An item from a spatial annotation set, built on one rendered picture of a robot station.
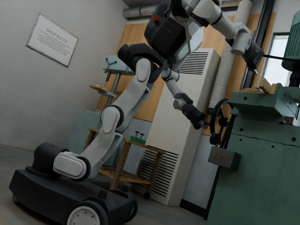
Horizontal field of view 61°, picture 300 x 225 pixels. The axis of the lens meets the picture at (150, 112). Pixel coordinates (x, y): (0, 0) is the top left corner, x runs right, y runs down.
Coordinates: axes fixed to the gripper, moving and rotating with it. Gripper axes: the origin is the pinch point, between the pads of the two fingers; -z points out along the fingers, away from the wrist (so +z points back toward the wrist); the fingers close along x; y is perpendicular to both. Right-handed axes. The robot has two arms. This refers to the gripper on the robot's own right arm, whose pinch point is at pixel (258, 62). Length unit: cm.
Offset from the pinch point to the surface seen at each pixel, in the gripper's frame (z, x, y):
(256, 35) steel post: -120, -77, -84
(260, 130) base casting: 8.1, 35.4, 21.0
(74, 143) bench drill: -44, 128, -206
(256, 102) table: 17.8, 25.6, 18.1
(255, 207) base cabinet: 8, 67, 34
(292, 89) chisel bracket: -10.5, 7.5, 18.8
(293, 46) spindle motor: -6.1, -14.2, 11.2
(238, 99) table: 17.8, 26.5, 9.2
